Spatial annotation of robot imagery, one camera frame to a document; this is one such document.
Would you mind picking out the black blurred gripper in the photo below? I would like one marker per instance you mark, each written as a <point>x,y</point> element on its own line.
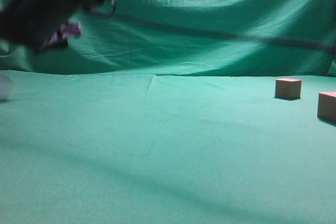
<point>43,24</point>

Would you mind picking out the white dimpled golf ball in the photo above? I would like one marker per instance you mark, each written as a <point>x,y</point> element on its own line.
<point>6,87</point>

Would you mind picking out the brown wooden cube block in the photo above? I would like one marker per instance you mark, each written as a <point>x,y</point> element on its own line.
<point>287,88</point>

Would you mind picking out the brown cube block at edge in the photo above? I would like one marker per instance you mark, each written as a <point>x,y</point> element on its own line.
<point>326,106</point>

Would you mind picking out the green cloth backdrop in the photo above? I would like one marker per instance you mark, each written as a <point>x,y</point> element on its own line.
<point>166,113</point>

